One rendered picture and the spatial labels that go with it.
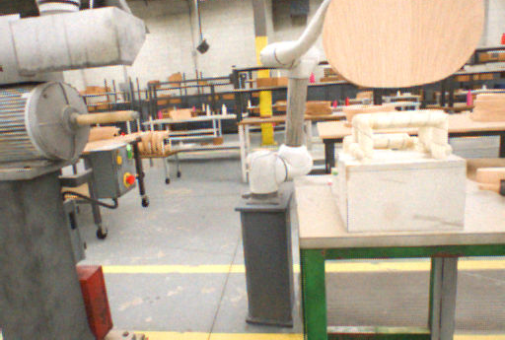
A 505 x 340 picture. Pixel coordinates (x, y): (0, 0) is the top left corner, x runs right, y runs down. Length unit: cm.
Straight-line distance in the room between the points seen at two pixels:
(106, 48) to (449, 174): 89
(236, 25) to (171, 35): 247
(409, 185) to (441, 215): 11
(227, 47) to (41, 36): 1134
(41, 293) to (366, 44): 125
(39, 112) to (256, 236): 117
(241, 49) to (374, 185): 1147
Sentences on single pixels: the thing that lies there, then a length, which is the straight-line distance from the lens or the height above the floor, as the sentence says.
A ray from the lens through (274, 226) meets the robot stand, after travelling 171.
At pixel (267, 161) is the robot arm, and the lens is 167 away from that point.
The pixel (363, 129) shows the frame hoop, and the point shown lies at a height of 118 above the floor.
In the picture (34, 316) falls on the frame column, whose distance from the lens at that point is 140.
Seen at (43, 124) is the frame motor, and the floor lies 125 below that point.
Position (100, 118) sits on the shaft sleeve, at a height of 125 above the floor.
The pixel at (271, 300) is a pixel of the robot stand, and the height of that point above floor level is 16.
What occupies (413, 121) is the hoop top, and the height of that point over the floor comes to 120.
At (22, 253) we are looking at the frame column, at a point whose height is 84.
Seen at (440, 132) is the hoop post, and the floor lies 117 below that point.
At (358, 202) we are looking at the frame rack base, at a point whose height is 101.
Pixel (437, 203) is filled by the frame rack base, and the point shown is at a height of 100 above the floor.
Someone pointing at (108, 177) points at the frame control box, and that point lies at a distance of 137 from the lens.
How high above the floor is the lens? 129
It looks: 11 degrees down
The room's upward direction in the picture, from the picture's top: 5 degrees counter-clockwise
